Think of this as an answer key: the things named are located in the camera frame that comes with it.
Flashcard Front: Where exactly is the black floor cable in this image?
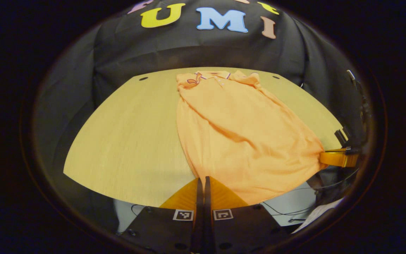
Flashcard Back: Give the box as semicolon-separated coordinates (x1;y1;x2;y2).
260;187;317;222

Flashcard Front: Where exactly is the black backdrop cloth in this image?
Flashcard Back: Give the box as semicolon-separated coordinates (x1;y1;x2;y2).
32;0;369;212

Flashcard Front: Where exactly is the white sheet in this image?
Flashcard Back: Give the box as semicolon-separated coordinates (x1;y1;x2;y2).
291;198;345;234

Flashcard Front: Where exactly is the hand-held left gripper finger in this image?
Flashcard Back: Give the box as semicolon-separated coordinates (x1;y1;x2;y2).
204;176;290;253
119;177;204;253

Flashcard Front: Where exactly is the orange T-shirt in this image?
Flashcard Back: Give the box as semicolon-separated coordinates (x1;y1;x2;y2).
176;70;327;206

